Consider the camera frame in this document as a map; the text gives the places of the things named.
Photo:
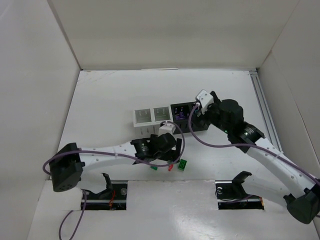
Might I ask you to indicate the purple rectangular lego brick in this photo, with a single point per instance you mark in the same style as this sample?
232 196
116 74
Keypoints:
180 116

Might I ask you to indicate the white double bin container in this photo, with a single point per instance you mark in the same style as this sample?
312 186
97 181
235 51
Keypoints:
148 121

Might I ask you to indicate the small red lego piece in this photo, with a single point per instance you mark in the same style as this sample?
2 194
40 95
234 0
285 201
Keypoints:
170 167

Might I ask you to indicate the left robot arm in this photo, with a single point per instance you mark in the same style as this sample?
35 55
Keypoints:
68 164

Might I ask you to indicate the green lego brick middle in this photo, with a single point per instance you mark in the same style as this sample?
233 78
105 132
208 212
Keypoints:
182 164

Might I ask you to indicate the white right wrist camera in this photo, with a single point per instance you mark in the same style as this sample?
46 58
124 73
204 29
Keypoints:
205 99

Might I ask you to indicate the black double bin container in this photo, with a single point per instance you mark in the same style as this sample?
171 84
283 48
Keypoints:
186 107

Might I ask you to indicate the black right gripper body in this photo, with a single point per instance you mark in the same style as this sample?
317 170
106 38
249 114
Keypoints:
208 113

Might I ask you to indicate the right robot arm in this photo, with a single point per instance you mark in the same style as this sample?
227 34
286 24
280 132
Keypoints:
299 191

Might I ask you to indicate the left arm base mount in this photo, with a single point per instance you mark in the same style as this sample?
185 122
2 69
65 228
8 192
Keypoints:
112 198

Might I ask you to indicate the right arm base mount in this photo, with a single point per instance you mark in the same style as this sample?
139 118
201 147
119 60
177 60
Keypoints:
231 195

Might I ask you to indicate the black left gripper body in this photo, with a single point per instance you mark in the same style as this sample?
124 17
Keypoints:
175 152

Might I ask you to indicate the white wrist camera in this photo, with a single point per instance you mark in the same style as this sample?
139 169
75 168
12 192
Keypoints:
205 99
166 128

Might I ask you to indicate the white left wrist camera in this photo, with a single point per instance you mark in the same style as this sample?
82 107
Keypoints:
166 128

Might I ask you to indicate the aluminium rail right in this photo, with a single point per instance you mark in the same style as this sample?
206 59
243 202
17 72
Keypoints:
270 129

